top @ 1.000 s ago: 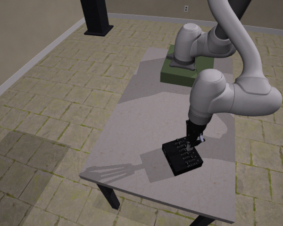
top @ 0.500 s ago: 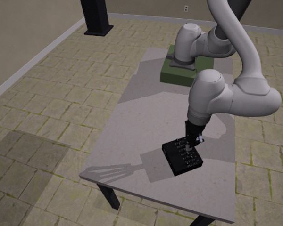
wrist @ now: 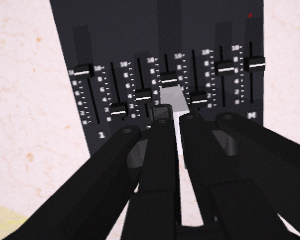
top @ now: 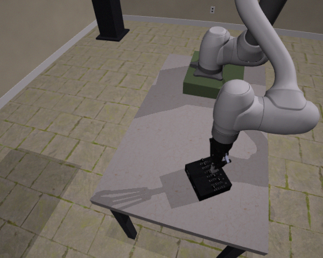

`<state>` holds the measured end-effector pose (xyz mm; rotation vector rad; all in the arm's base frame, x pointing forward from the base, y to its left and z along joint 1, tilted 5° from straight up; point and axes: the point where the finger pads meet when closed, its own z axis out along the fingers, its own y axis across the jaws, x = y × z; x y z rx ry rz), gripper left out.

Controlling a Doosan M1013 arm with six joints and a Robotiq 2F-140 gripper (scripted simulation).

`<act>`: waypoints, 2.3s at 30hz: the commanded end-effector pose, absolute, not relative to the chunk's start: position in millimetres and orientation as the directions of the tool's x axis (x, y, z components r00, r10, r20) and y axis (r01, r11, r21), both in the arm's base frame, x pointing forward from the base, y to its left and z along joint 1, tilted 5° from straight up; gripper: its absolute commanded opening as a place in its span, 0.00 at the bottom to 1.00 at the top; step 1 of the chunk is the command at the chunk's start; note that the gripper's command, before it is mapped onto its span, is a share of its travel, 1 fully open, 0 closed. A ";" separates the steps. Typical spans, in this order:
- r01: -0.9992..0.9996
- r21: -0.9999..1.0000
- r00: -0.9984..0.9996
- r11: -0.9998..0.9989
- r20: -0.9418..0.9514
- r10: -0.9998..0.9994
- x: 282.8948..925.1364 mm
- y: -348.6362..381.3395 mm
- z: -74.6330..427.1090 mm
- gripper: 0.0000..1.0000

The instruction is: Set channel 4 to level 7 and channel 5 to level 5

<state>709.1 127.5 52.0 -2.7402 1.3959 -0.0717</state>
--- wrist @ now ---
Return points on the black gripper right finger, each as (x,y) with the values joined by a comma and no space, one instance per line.
(239,203)

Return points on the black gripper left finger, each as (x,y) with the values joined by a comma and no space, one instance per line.
(88,204)

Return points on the black lighting desk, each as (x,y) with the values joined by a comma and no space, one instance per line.
(115,48)

